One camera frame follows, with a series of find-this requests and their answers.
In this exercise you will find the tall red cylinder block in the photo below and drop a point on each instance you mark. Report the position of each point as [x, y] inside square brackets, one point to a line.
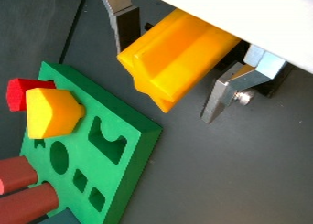
[27, 205]

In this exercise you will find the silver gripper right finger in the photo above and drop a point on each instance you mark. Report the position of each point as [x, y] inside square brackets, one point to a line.
[233, 86]

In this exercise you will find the red hexagon block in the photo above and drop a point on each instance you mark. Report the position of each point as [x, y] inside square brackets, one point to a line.
[17, 87]

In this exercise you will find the yellow pentagon block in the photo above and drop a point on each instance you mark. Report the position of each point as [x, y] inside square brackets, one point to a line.
[53, 112]

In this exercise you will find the red half-round block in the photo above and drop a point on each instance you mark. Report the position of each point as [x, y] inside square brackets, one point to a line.
[16, 174]

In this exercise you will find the green shape sorter base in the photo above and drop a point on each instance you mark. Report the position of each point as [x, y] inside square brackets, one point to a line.
[92, 165]

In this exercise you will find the blue square block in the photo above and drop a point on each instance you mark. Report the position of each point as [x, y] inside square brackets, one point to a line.
[62, 218]

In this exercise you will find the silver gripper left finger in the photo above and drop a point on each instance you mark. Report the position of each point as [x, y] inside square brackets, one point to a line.
[123, 16]

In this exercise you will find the orange star prism block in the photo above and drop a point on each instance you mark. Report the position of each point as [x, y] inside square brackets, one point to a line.
[171, 57]

